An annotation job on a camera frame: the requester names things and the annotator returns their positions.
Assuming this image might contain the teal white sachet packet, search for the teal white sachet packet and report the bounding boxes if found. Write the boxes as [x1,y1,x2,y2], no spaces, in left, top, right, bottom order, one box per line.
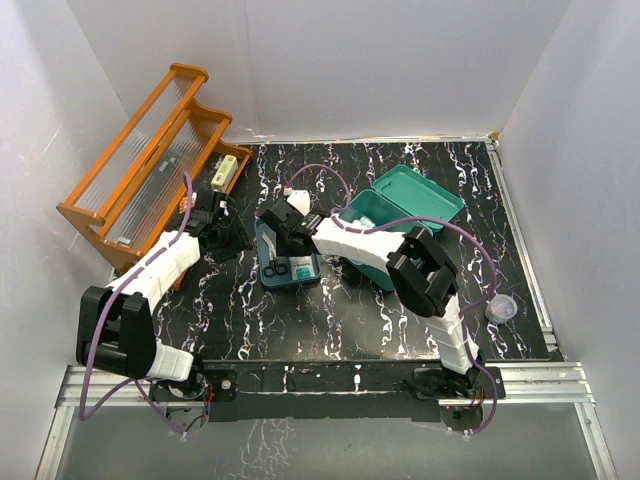
[289,256,315,281]

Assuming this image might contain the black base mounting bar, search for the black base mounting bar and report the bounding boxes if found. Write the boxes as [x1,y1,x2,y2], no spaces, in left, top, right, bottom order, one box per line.
[151,360,506,422]

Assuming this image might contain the teal medicine kit box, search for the teal medicine kit box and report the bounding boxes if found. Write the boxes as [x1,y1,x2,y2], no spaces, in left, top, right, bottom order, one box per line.
[332,166,464,292]

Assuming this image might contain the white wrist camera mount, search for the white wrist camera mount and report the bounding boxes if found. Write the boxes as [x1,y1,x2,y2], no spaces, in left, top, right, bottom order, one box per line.
[179,196,194,213]
[284,187,311,215]

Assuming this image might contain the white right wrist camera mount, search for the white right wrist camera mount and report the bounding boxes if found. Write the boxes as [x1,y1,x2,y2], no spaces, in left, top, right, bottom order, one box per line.
[284,187,311,215]

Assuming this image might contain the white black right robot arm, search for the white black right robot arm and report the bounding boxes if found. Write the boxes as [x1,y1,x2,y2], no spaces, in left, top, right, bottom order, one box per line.
[260,200,482,397]

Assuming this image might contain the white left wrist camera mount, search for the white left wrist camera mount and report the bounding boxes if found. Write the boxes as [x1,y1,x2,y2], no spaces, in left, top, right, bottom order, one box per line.
[179,196,194,213]

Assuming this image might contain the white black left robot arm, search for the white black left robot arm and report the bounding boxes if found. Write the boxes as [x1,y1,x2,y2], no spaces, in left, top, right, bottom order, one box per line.
[75,190,250,399]

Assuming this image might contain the dark teal divided tray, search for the dark teal divided tray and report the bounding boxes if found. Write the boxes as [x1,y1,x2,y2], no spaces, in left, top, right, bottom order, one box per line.
[254,219,321,290]

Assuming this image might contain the yellow white small box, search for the yellow white small box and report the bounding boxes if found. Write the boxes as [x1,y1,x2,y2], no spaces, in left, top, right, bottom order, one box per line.
[210,155,238,192]

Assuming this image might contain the aluminium frame rail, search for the aluminium frame rail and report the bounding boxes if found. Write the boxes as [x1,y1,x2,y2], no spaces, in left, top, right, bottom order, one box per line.
[37,360,617,479]

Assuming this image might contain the black handled scissors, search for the black handled scissors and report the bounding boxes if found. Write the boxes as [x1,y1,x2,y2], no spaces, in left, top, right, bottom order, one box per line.
[261,232,288,278]

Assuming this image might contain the orange wooden shelf rack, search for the orange wooden shelf rack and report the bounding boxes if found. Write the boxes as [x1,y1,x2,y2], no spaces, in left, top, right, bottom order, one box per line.
[57,63,251,273]

